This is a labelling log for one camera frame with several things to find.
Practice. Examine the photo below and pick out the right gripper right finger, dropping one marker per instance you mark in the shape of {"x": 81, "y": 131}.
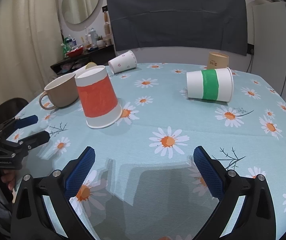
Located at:
{"x": 256, "y": 219}

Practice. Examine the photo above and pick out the oval wall mirror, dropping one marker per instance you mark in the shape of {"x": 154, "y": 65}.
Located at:
{"x": 77, "y": 11}

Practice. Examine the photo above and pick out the yellow rimmed paper cup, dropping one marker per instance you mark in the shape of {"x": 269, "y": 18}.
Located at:
{"x": 84, "y": 68}

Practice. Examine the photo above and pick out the dark chair back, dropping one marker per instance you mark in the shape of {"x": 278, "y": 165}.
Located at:
{"x": 11, "y": 108}

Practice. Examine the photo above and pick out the red banded paper cup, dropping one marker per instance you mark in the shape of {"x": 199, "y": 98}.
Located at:
{"x": 98, "y": 98}

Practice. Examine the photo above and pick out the wooden hanging brush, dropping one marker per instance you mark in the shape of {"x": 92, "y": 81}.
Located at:
{"x": 107, "y": 29}

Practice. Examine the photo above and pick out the black wall shelf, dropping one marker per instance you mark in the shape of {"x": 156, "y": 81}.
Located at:
{"x": 99, "y": 56}

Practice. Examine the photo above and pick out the green banded paper cup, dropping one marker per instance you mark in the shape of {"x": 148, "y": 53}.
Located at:
{"x": 210, "y": 84}

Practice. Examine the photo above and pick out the dark grey hanging cloth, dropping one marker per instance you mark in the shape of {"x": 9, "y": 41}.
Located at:
{"x": 209, "y": 24}

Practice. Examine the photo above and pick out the beige curtain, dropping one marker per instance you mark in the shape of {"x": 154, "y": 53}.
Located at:
{"x": 30, "y": 42}

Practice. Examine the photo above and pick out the brown ceramic mug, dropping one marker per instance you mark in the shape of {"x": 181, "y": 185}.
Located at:
{"x": 61, "y": 92}

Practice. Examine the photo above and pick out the white spray bottle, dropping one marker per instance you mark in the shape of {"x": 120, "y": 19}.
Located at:
{"x": 93, "y": 36}

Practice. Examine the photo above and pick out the brown kraft paper cup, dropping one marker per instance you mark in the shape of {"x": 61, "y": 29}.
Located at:
{"x": 217, "y": 60}

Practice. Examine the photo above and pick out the heart patterned paper cup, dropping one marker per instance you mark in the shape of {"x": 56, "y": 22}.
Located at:
{"x": 123, "y": 62}

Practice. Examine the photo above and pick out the green bottle on shelf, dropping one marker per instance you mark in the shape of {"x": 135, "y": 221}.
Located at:
{"x": 66, "y": 48}

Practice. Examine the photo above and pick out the white refrigerator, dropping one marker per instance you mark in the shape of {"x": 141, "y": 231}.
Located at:
{"x": 269, "y": 60}

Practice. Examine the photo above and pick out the daisy patterned blue tablecloth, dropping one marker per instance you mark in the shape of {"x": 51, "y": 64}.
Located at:
{"x": 144, "y": 183}

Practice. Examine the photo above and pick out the red bowl on shelf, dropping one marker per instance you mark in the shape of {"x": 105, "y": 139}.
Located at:
{"x": 74, "y": 53}

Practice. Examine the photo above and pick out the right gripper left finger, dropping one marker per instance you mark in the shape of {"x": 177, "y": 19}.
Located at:
{"x": 30, "y": 219}

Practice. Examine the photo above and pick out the person's left hand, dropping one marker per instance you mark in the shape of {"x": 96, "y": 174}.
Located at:
{"x": 9, "y": 178}

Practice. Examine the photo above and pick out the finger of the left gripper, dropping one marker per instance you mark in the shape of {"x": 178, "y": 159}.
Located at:
{"x": 29, "y": 143}
{"x": 10, "y": 126}

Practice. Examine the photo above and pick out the small potted plant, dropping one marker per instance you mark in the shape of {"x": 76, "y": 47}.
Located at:
{"x": 100, "y": 42}

